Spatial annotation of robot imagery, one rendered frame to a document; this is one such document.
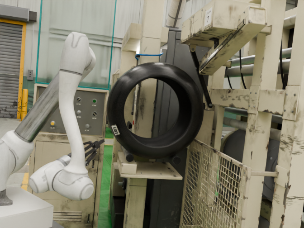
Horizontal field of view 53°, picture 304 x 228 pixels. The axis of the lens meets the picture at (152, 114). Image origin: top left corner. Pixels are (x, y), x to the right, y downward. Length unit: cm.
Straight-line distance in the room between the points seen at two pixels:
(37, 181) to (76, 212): 122
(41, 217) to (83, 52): 73
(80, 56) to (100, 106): 110
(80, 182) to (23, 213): 27
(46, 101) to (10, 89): 933
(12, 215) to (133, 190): 104
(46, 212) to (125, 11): 1028
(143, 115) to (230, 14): 90
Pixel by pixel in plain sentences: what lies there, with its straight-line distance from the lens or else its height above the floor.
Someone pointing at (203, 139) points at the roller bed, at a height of 99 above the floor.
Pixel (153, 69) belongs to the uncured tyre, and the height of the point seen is 141.
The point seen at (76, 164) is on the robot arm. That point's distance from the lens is 132.
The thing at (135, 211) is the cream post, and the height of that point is 43.
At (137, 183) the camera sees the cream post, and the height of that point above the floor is 64.
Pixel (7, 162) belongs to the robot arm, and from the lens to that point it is 148.
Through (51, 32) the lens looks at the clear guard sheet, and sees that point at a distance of 247.
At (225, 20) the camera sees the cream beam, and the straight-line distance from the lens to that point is 163.
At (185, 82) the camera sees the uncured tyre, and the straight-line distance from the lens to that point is 178.
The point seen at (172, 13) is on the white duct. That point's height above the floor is 196.
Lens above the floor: 129
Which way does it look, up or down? 4 degrees down
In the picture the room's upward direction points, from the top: 5 degrees clockwise
